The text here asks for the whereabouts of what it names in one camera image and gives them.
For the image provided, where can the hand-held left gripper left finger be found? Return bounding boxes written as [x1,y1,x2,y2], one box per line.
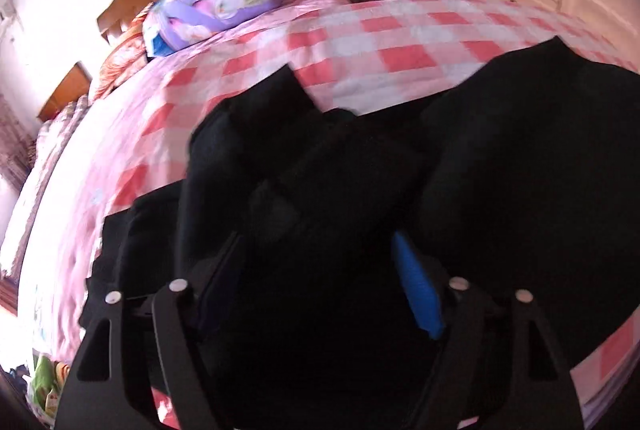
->
[54,232,247,430]

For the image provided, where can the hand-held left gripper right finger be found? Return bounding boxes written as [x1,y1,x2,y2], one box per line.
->
[391,231,586,430]

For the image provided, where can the black pants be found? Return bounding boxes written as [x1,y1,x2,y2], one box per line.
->
[77,35,640,430]

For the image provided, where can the green printed bag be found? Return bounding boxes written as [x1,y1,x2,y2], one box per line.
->
[27,352,72,417]

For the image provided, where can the floral patterned blanket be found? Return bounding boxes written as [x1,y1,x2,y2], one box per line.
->
[0,95,92,281]

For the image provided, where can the orange patterned pillow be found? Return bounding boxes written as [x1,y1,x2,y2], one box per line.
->
[90,17,157,101]

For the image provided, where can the wooden nightstand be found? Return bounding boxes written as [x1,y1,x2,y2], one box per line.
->
[37,61,94,123]

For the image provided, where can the dark red patterned curtain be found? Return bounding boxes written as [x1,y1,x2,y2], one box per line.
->
[0,95,37,188]

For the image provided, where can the pink checked bed sheet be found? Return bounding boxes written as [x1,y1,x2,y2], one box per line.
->
[15,0,640,430]

